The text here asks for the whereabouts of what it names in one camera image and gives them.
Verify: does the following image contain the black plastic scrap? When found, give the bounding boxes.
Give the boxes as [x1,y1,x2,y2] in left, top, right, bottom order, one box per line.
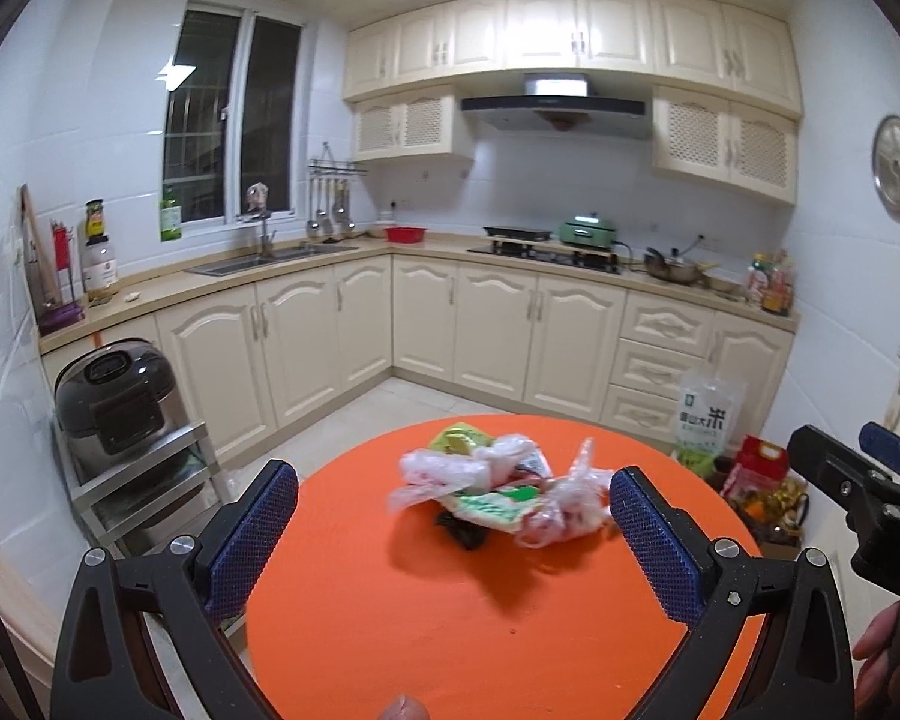
[433,511,491,548]

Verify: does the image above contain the white rice bag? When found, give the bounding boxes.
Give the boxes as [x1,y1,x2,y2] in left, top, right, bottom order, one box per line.
[670,374,745,475]

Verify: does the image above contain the dark wok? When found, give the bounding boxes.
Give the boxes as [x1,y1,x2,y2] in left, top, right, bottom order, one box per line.
[643,247,711,286]

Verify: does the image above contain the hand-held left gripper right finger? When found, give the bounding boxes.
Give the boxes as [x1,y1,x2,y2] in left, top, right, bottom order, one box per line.
[609,466,857,720]

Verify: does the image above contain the gold wrapped goods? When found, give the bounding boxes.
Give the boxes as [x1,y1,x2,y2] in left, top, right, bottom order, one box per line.
[733,475,809,545]

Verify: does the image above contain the cream upper wall cabinets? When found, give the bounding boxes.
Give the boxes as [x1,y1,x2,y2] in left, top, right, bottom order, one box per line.
[342,0,806,120]

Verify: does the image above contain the green electric pot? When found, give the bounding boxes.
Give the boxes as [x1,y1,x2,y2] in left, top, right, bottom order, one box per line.
[556,218,618,249]

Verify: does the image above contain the wooden cutting board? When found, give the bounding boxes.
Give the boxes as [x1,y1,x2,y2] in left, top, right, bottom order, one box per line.
[18,183,62,324]

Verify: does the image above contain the clear bag with red contents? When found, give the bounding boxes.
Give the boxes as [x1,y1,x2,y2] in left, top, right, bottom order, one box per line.
[513,438,617,549]

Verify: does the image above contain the person's right hand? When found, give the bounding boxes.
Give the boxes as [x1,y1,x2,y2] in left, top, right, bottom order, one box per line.
[853,603,900,720]

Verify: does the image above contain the cream lower kitchen cabinets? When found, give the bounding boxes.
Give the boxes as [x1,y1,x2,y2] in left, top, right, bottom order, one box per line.
[153,250,797,467]

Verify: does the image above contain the beige kitchen countertop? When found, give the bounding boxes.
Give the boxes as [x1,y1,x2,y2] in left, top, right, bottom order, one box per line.
[38,228,801,358]

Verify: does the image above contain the small cream lattice cabinet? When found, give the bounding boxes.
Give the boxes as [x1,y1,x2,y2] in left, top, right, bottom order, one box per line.
[350,85,476,163]

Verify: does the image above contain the round silver wall clock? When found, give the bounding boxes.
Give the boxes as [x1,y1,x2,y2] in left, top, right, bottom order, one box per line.
[871,114,900,215]

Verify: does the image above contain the hanging utensil rack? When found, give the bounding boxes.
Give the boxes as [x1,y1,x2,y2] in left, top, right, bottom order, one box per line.
[305,157,370,236]

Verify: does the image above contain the barred kitchen window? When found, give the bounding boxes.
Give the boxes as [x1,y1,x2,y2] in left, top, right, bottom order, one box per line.
[160,3,305,227]

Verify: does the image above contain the black gas stove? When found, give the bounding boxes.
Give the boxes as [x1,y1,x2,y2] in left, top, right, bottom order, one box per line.
[466,241,623,275]

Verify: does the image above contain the green glass bottle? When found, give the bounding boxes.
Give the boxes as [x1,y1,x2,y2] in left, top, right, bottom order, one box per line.
[158,183,185,244]

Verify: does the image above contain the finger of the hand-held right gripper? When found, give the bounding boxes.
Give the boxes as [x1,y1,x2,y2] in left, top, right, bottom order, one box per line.
[787,424,887,515]
[858,421,900,482]

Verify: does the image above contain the white green food packet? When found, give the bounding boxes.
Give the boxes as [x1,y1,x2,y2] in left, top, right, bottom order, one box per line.
[448,483,547,535]

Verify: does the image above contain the oil bottle yellow cap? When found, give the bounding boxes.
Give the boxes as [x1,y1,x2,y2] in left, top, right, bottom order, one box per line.
[80,235,120,305]

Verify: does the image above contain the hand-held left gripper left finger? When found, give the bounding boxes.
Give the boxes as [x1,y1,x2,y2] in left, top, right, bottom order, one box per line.
[51,459,301,720]

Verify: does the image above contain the stainless steel rack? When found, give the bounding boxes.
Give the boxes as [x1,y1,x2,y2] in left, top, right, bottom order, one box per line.
[70,420,234,557]

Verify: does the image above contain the green yellow snack wrapper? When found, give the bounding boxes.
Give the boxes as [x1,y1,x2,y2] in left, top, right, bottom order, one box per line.
[428,421,497,458]

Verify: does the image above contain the large cream lattice cabinet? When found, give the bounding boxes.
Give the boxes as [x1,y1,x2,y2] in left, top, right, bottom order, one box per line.
[650,85,800,206]

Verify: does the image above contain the red yellow bag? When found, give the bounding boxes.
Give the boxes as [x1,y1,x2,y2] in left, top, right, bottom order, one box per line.
[719,434,789,501]

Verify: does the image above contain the seasoning packets and bottles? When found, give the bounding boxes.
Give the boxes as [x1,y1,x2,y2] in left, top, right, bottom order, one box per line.
[744,250,797,317]

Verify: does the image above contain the clear plastic bag red print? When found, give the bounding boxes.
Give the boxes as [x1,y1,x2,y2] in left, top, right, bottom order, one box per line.
[387,448,497,518]

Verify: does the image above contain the purple chopstick holder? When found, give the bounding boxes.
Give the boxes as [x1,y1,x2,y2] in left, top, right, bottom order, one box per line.
[37,217,88,338]

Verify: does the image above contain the dark grey rice cooker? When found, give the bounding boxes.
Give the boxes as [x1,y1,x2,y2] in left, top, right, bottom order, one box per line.
[53,337,191,478]

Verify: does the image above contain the stainless steel sink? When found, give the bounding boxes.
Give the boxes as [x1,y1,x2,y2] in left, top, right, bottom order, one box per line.
[187,241,360,277]

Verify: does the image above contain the black range hood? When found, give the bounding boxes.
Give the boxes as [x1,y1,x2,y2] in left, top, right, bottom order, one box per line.
[460,72,650,143]

